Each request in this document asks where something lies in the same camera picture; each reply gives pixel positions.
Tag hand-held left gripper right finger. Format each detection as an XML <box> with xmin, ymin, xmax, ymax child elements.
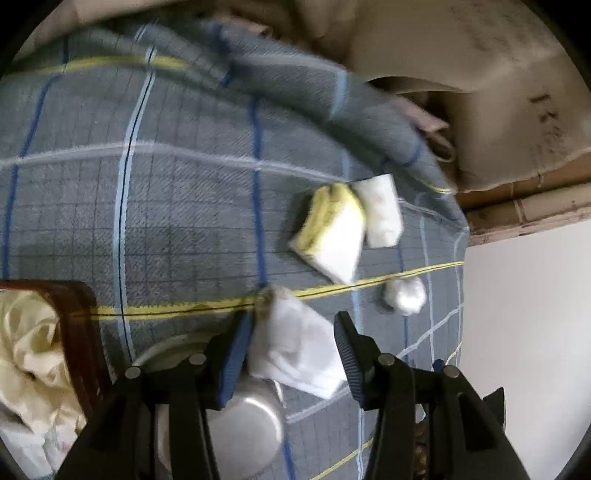
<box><xmin>333</xmin><ymin>311</ymin><xmax>532</xmax><ymax>480</ymax></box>

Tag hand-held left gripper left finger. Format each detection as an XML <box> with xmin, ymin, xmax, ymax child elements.
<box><xmin>55</xmin><ymin>311</ymin><xmax>257</xmax><ymax>480</ymax></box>

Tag white socks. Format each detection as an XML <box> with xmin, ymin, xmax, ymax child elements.
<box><xmin>248</xmin><ymin>284</ymin><xmax>348</xmax><ymax>400</ymax></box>

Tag cream ruffled cloth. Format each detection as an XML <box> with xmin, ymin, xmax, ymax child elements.
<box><xmin>0</xmin><ymin>290</ymin><xmax>88</xmax><ymax>435</ymax></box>

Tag white printed packet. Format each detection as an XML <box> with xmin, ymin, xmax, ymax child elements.
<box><xmin>0</xmin><ymin>413</ymin><xmax>77</xmax><ymax>476</ymax></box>

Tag silver metal bowl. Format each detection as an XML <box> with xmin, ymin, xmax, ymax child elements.
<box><xmin>131</xmin><ymin>332</ymin><xmax>286</xmax><ymax>480</ymax></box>

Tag white fluffy ball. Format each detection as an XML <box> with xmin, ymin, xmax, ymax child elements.
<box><xmin>384</xmin><ymin>276</ymin><xmax>426</xmax><ymax>317</ymax></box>

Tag white and yellow fluffy cloth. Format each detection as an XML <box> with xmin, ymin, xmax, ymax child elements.
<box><xmin>288</xmin><ymin>182</ymin><xmax>368</xmax><ymax>285</ymax></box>

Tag white foam block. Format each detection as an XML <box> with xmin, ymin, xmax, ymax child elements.
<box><xmin>353</xmin><ymin>174</ymin><xmax>404</xmax><ymax>248</ymax></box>

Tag grey plaid blanket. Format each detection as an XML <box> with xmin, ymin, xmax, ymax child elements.
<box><xmin>0</xmin><ymin>18</ymin><xmax>472</xmax><ymax>480</ymax></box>

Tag brown cardboard box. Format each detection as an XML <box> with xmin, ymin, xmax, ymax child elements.
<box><xmin>222</xmin><ymin>0</ymin><xmax>591</xmax><ymax>195</ymax></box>

